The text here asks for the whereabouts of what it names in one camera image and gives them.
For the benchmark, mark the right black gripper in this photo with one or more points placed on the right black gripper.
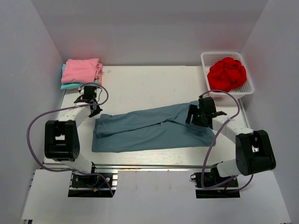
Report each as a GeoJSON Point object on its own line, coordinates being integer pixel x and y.
{"type": "Point", "coordinates": [194, 109]}

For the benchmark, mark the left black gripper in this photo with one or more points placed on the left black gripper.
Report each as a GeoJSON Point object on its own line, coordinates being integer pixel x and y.
{"type": "Point", "coordinates": [96, 112]}

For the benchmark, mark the blue-grey t-shirt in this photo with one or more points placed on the blue-grey t-shirt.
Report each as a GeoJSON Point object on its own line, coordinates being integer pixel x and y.
{"type": "Point", "coordinates": [151, 129]}

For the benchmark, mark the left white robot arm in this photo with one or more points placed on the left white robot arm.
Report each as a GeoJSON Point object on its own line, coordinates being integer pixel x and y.
{"type": "Point", "coordinates": [61, 136]}

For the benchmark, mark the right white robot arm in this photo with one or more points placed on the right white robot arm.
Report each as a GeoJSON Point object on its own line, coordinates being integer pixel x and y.
{"type": "Point", "coordinates": [253, 149]}

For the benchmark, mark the folded teal t-shirt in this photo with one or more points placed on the folded teal t-shirt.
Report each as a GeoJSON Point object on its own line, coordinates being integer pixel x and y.
{"type": "Point", "coordinates": [67, 86]}

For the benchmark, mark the folded peach t-shirt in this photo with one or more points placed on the folded peach t-shirt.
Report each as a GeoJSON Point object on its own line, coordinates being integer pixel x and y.
{"type": "Point", "coordinates": [100, 78]}

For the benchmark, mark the folded pink t-shirt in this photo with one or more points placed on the folded pink t-shirt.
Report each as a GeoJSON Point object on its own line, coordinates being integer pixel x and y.
{"type": "Point", "coordinates": [81, 71]}

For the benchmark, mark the crumpled red t-shirt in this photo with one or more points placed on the crumpled red t-shirt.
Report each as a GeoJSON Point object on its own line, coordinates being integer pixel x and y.
{"type": "Point", "coordinates": [226, 75]}

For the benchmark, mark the white plastic basket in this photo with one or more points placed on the white plastic basket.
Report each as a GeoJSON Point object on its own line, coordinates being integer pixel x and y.
{"type": "Point", "coordinates": [208, 59]}

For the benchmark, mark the aluminium rail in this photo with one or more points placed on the aluminium rail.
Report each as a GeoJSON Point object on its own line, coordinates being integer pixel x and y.
{"type": "Point", "coordinates": [147, 166]}

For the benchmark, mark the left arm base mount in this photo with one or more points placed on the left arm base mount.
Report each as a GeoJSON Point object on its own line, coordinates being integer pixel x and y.
{"type": "Point", "coordinates": [91, 186]}

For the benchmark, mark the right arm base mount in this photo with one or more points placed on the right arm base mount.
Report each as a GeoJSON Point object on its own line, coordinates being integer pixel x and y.
{"type": "Point", "coordinates": [220, 187]}

